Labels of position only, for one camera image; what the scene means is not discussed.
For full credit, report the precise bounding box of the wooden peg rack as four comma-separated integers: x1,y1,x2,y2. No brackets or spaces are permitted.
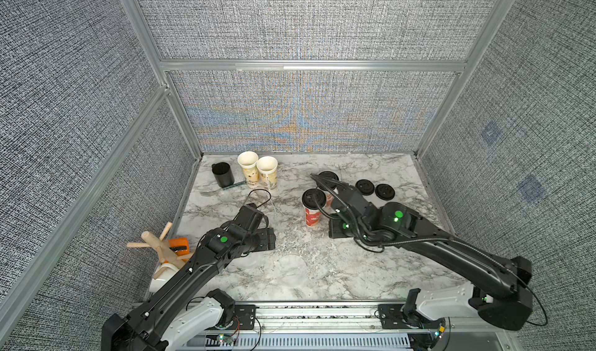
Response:
127,222,193,269

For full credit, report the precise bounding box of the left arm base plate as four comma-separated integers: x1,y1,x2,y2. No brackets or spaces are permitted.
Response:
216,304,257,331

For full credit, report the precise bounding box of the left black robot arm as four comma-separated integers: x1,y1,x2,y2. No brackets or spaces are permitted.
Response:
100,203,275,350

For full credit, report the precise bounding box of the black lid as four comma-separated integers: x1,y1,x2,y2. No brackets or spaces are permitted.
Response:
301,188,327,211
318,171,339,189
375,183,396,201
355,180,376,196

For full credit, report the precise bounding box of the black cylindrical cup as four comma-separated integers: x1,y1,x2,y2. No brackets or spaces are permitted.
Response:
212,162,235,188

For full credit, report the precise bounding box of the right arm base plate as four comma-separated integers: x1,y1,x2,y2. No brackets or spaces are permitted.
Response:
376,304,446,332

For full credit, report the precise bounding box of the black lid back right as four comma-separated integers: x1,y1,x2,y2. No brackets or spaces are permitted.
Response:
375,183,396,201

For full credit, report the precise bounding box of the orange mug on rack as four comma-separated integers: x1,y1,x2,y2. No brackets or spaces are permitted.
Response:
168,238,190,256

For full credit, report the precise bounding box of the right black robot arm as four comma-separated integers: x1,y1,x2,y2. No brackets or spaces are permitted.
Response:
332,182,533,331

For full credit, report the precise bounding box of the black lid front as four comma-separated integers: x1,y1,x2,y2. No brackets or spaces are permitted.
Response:
318,171,339,189
301,188,327,211

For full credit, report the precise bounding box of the white mug on rack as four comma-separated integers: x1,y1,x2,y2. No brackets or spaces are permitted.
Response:
149,262,179,294

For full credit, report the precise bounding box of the red paper cup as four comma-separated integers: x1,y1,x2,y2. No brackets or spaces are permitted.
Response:
304,207,321,227

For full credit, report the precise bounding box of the black lid back middle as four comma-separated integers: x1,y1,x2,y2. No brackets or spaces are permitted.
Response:
355,180,376,196

